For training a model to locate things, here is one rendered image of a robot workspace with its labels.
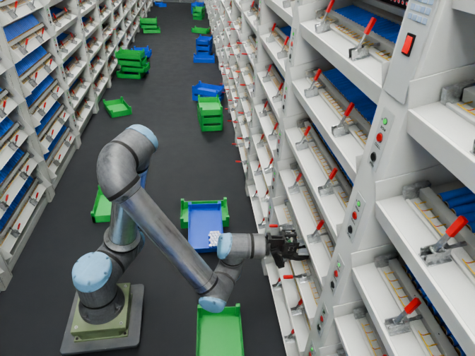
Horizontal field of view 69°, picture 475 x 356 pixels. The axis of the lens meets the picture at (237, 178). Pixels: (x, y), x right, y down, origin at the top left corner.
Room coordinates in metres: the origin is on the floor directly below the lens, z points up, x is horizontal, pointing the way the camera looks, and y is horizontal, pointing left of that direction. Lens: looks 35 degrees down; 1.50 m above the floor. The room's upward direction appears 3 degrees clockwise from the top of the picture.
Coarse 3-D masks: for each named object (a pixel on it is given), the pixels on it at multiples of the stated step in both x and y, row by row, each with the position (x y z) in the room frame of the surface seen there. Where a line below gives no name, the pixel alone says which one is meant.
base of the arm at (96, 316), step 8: (120, 288) 0.98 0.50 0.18; (120, 296) 0.92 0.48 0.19; (80, 304) 0.87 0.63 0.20; (112, 304) 0.87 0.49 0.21; (120, 304) 0.90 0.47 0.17; (80, 312) 0.85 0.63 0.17; (88, 312) 0.83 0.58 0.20; (96, 312) 0.83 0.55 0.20; (104, 312) 0.84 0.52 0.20; (112, 312) 0.86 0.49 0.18; (88, 320) 0.82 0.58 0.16; (96, 320) 0.82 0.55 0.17; (104, 320) 0.83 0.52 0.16
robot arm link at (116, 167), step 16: (112, 144) 0.89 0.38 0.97; (112, 160) 0.84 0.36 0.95; (128, 160) 0.86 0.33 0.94; (112, 176) 0.81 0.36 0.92; (128, 176) 0.82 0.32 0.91; (112, 192) 0.78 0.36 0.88; (128, 192) 0.79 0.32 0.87; (144, 192) 0.84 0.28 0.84; (128, 208) 0.79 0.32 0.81; (144, 208) 0.80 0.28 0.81; (144, 224) 0.78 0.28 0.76; (160, 224) 0.79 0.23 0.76; (160, 240) 0.77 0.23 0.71; (176, 240) 0.78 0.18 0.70; (176, 256) 0.76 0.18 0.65; (192, 256) 0.78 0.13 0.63; (192, 272) 0.75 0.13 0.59; (208, 272) 0.77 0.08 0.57; (208, 288) 0.74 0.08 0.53; (224, 288) 0.77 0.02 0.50; (208, 304) 0.72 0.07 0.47; (224, 304) 0.72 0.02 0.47
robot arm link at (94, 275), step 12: (96, 252) 0.96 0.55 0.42; (108, 252) 0.98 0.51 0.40; (84, 264) 0.90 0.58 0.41; (96, 264) 0.91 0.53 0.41; (108, 264) 0.91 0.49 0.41; (120, 264) 0.96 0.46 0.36; (72, 276) 0.86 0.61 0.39; (84, 276) 0.85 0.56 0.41; (96, 276) 0.86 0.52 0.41; (108, 276) 0.88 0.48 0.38; (120, 276) 0.94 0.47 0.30; (84, 288) 0.83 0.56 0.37; (96, 288) 0.83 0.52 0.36; (108, 288) 0.87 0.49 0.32; (84, 300) 0.83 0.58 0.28; (96, 300) 0.83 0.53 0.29; (108, 300) 0.86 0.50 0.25
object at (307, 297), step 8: (272, 200) 1.24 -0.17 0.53; (280, 200) 1.25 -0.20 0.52; (280, 208) 1.22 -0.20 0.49; (280, 216) 1.17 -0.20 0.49; (288, 216) 1.16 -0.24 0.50; (280, 224) 1.12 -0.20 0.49; (296, 264) 0.90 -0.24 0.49; (304, 264) 0.89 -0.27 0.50; (296, 272) 0.86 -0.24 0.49; (304, 272) 0.86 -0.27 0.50; (296, 280) 0.85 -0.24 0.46; (304, 288) 0.79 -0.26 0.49; (312, 288) 0.79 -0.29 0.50; (304, 296) 0.76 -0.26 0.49; (312, 296) 0.76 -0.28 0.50; (304, 304) 0.73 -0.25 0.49; (312, 304) 0.72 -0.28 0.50; (312, 312) 0.69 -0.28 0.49; (312, 320) 0.65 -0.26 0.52
